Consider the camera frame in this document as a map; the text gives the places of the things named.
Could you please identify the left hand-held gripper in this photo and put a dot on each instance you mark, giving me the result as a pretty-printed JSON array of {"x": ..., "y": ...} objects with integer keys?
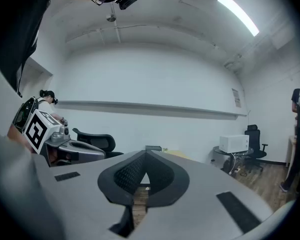
[{"x": 37, "y": 131}]

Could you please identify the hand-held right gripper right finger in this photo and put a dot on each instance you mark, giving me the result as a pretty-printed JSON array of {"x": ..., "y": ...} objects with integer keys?
[{"x": 202, "y": 191}]

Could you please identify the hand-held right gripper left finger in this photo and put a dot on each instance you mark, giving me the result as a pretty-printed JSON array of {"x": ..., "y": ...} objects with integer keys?
[{"x": 85, "y": 196}]

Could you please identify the person's left forearm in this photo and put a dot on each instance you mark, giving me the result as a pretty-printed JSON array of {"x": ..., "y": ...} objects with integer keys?
[{"x": 15, "y": 137}]

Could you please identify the black office chair with armrests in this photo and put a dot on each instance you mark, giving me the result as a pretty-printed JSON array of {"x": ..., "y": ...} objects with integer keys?
[{"x": 99, "y": 140}]

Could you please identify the round dark glass table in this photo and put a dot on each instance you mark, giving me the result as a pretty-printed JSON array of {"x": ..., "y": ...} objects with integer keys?
[{"x": 238, "y": 154}]

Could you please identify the small green potted plant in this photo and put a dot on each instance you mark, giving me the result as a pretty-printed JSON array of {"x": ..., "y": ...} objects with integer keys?
[{"x": 165, "y": 149}]

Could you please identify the white microwave oven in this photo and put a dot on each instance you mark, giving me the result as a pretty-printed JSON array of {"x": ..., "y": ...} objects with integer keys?
[{"x": 233, "y": 144}]

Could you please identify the dark green metal box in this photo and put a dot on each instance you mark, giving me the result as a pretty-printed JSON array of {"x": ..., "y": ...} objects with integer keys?
[{"x": 153, "y": 148}]

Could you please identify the black high-back office chair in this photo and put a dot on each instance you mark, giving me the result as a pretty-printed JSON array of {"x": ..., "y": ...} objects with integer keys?
[{"x": 254, "y": 139}]

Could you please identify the round ceiling fixture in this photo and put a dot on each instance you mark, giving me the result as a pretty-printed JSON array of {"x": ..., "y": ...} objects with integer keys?
[{"x": 111, "y": 18}]

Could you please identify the person's black shirt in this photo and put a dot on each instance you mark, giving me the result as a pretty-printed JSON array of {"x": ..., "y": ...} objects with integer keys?
[{"x": 12, "y": 34}]

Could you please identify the long ceiling light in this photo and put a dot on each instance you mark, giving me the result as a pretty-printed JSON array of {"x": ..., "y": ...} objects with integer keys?
[{"x": 239, "y": 14}]

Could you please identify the grey wall rail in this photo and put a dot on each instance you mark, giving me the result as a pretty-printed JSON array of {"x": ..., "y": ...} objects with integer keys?
[{"x": 152, "y": 107}]

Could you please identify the paper wall notice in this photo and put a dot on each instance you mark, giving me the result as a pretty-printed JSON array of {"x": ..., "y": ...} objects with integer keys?
[{"x": 236, "y": 97}]

